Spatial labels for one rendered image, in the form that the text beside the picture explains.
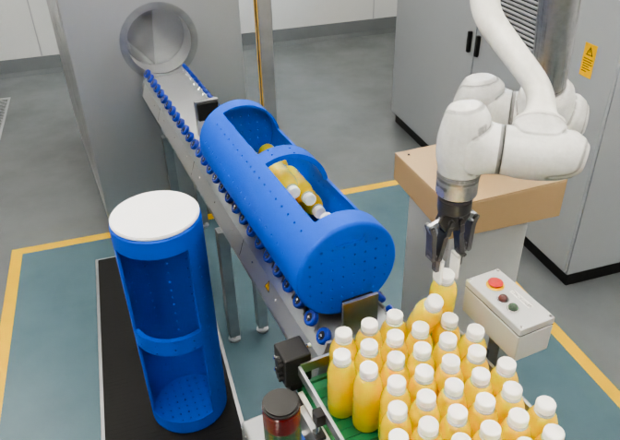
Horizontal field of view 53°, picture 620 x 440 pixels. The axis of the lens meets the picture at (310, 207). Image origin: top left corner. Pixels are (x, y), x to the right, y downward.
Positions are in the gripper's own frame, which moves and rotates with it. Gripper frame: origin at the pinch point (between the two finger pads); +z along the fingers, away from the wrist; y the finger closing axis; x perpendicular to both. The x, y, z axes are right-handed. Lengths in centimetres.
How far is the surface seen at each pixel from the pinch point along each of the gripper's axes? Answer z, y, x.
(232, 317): 101, 24, -114
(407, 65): 62, -162, -269
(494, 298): 7.0, -9.1, 7.4
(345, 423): 27.1, 31.5, 10.3
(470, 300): 11.8, -7.5, 1.3
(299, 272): 3.9, 30.0, -18.0
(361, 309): 15.2, 16.5, -10.7
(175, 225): 13, 50, -66
